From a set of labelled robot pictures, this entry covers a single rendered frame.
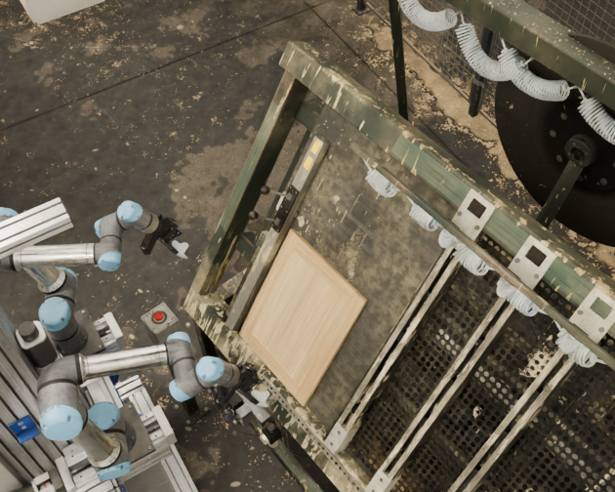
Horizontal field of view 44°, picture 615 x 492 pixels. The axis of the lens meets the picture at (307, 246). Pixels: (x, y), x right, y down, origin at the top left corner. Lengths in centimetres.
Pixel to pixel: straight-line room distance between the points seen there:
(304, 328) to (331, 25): 350
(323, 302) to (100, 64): 353
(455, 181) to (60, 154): 350
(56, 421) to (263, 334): 111
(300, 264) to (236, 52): 316
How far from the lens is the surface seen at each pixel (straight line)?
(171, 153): 523
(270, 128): 300
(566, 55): 252
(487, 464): 263
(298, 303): 303
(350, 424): 291
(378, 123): 261
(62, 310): 307
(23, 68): 618
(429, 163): 249
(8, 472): 308
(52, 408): 240
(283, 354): 314
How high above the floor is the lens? 374
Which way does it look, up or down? 54 degrees down
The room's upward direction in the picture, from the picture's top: 3 degrees counter-clockwise
